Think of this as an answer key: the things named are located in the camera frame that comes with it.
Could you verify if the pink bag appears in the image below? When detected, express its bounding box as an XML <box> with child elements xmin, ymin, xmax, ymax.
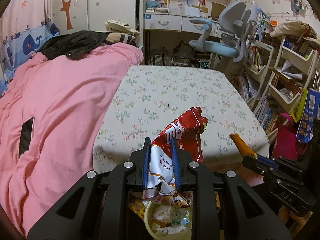
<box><xmin>271</xmin><ymin>112</ymin><xmax>309</xmax><ymax>160</ymax></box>

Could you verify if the beige tote bag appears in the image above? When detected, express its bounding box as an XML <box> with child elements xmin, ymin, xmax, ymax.
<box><xmin>104</xmin><ymin>19</ymin><xmax>139</xmax><ymax>34</ymax></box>

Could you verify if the blue white office chair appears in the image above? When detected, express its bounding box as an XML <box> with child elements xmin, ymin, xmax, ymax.
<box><xmin>189</xmin><ymin>0</ymin><xmax>258</xmax><ymax>63</ymax></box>

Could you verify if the blue paper bag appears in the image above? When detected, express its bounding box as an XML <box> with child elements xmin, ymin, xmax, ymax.
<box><xmin>296</xmin><ymin>87</ymin><xmax>320</xmax><ymax>143</ymax></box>

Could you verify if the white wardrobe with tree sticker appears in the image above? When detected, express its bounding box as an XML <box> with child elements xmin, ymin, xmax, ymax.
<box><xmin>51</xmin><ymin>0</ymin><xmax>140</xmax><ymax>34</ymax></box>

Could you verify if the black phone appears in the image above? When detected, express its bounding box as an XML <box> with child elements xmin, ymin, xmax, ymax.
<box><xmin>19</xmin><ymin>117</ymin><xmax>34</xmax><ymax>158</ymax></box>

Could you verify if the beige striped pillow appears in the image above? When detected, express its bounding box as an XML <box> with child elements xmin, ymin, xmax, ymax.
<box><xmin>104</xmin><ymin>31</ymin><xmax>138</xmax><ymax>47</ymax></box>

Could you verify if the orange wrapper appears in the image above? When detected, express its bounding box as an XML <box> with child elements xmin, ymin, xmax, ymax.
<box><xmin>229</xmin><ymin>133</ymin><xmax>258</xmax><ymax>159</ymax></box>

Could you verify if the pile of magazines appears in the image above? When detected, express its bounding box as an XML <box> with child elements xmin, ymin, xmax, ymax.
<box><xmin>147</xmin><ymin>47</ymin><xmax>210</xmax><ymax>68</ymax></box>

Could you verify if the white desk with drawers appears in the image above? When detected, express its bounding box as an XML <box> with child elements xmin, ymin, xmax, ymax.
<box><xmin>144</xmin><ymin>12</ymin><xmax>225</xmax><ymax>67</ymax></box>

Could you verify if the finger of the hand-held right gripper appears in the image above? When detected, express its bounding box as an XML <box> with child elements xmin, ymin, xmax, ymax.
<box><xmin>242</xmin><ymin>155</ymin><xmax>278</xmax><ymax>178</ymax></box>

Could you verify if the yellow green paper bag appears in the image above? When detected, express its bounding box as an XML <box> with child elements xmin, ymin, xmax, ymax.
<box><xmin>290</xmin><ymin>89</ymin><xmax>308</xmax><ymax>123</ymax></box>

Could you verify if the cream canvas bag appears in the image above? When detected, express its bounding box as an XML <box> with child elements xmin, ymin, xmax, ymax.
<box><xmin>270</xmin><ymin>21</ymin><xmax>320</xmax><ymax>48</ymax></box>

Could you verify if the row of colourful books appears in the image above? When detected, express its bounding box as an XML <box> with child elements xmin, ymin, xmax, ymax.
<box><xmin>255</xmin><ymin>97</ymin><xmax>278</xmax><ymax>133</ymax></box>

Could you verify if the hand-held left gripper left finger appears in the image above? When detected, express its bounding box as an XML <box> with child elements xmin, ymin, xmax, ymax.
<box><xmin>27</xmin><ymin>137</ymin><xmax>152</xmax><ymax>240</ymax></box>

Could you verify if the yellow bin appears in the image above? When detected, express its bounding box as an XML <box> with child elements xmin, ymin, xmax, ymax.
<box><xmin>144</xmin><ymin>200</ymin><xmax>193</xmax><ymax>240</ymax></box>

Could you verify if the black jacket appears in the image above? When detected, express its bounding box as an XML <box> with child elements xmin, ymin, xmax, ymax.
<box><xmin>40</xmin><ymin>30</ymin><xmax>110</xmax><ymax>60</ymax></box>

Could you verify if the red snack bag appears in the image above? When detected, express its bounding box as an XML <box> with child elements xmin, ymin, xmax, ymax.
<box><xmin>142</xmin><ymin>107</ymin><xmax>209</xmax><ymax>209</ymax></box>

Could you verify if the person's right hand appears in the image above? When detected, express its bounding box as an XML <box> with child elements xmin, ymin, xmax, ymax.
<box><xmin>277</xmin><ymin>201</ymin><xmax>309</xmax><ymax>233</ymax></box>

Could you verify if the floral tablecloth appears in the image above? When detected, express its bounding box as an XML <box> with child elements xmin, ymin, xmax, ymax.
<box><xmin>92</xmin><ymin>65</ymin><xmax>270</xmax><ymax>178</ymax></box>

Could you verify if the hanging photo string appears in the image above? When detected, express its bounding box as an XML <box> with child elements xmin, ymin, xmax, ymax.
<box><xmin>257</xmin><ymin>0</ymin><xmax>315</xmax><ymax>18</ymax></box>

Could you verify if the white book cart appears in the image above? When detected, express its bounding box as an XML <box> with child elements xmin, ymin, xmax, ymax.
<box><xmin>237</xmin><ymin>34</ymin><xmax>277</xmax><ymax>135</ymax></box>
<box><xmin>269</xmin><ymin>34</ymin><xmax>319</xmax><ymax>115</ymax></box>

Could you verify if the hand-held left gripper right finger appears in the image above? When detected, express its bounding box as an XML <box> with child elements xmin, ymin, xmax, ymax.
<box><xmin>171</xmin><ymin>139</ymin><xmax>292</xmax><ymax>240</ymax></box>

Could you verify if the small cork board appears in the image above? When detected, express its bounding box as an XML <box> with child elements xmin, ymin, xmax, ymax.
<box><xmin>211</xmin><ymin>2</ymin><xmax>227</xmax><ymax>18</ymax></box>

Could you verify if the clear plastic bottle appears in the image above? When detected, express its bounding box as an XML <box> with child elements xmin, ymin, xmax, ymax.
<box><xmin>169</xmin><ymin>205</ymin><xmax>192</xmax><ymax>228</ymax></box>

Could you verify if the whale print curtain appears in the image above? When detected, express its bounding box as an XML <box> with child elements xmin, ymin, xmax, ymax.
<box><xmin>0</xmin><ymin>0</ymin><xmax>62</xmax><ymax>85</ymax></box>

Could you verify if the pink blanket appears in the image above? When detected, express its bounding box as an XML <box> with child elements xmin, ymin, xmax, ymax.
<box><xmin>0</xmin><ymin>42</ymin><xmax>145</xmax><ymax>238</ymax></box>

